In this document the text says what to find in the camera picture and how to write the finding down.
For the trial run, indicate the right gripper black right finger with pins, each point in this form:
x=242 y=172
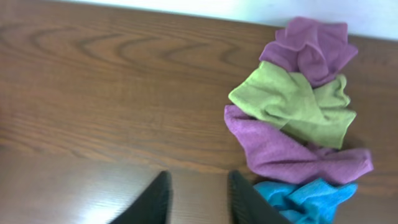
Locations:
x=248 y=206

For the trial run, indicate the upper purple crumpled cloth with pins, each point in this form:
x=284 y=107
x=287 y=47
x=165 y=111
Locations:
x=315 y=49

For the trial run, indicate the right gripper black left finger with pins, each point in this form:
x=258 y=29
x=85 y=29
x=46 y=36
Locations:
x=152 y=206

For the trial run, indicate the purple microfiber cloth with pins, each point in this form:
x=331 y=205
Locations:
x=271 y=153

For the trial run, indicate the blue microfiber cloth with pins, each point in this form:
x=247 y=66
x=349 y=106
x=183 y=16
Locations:
x=312 y=203

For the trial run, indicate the olive green crumpled cloth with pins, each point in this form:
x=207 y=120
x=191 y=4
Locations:
x=287 y=101

